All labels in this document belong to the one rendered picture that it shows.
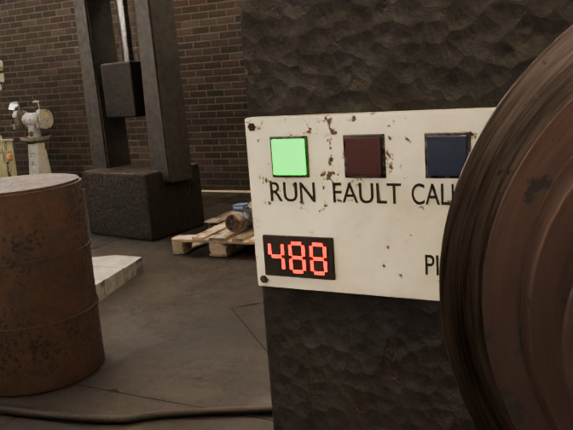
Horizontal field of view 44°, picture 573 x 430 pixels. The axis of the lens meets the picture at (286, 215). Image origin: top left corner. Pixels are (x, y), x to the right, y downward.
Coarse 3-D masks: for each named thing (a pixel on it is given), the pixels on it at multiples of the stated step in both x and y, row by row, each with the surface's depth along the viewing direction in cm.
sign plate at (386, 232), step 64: (256, 128) 72; (320, 128) 69; (384, 128) 66; (448, 128) 64; (256, 192) 74; (320, 192) 71; (384, 192) 68; (448, 192) 65; (256, 256) 76; (320, 256) 72; (384, 256) 69
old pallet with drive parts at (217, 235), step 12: (216, 228) 539; (252, 228) 530; (180, 240) 522; (192, 240) 517; (204, 240) 513; (216, 240) 510; (228, 240) 507; (240, 240) 500; (252, 240) 495; (180, 252) 524; (216, 252) 510; (228, 252) 509
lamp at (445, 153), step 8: (432, 136) 64; (440, 136) 64; (448, 136) 63; (456, 136) 63; (464, 136) 63; (432, 144) 64; (440, 144) 64; (448, 144) 63; (456, 144) 63; (464, 144) 63; (432, 152) 64; (440, 152) 64; (448, 152) 63; (456, 152) 63; (464, 152) 63; (432, 160) 64; (440, 160) 64; (448, 160) 64; (456, 160) 63; (464, 160) 63; (432, 168) 64; (440, 168) 64; (448, 168) 64; (456, 168) 63
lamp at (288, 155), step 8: (272, 144) 71; (280, 144) 71; (288, 144) 71; (296, 144) 70; (272, 152) 72; (280, 152) 71; (288, 152) 71; (296, 152) 70; (304, 152) 70; (280, 160) 71; (288, 160) 71; (296, 160) 71; (304, 160) 70; (280, 168) 72; (288, 168) 71; (296, 168) 71; (304, 168) 70
